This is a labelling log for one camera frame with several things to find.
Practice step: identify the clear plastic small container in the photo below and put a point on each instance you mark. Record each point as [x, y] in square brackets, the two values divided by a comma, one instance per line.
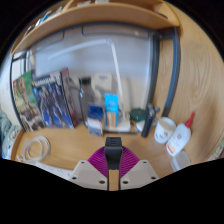
[180, 161]

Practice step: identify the dark grey metal frame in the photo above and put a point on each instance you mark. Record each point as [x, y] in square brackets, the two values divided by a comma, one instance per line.
[174, 73]

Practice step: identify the black cylindrical device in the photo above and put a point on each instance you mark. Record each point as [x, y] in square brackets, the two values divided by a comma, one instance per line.
[148, 120]

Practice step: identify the bed with teal bedding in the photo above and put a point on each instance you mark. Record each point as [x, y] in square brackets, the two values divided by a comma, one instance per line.
[7, 133]

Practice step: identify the white desk lamp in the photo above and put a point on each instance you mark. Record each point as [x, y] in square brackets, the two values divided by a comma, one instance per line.
[117, 80]

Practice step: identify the black charger block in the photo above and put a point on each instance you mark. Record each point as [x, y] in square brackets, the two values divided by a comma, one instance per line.
[113, 153]

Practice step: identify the green tree figure toy box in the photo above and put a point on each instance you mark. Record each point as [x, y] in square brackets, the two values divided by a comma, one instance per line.
[25, 100]

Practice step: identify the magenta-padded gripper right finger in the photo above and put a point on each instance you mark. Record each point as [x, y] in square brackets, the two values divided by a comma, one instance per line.
[141, 173]

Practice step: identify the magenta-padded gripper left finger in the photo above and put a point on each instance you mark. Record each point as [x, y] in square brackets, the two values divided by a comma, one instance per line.
[85, 173]

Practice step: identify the white glue bottle red cap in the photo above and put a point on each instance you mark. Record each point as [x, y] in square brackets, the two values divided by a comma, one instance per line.
[179, 138]

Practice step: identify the dark green round container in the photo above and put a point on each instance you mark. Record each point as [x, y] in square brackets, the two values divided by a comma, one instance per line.
[137, 115]

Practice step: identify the white mug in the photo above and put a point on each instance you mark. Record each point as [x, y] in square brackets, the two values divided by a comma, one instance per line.
[164, 130]

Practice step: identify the light blue and orange carton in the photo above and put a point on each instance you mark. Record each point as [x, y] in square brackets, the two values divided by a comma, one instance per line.
[111, 108]

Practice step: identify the green patterned cloth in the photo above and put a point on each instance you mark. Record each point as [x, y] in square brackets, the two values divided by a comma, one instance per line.
[220, 148]

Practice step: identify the blue robot model box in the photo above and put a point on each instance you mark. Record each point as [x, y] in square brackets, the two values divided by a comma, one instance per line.
[53, 100]

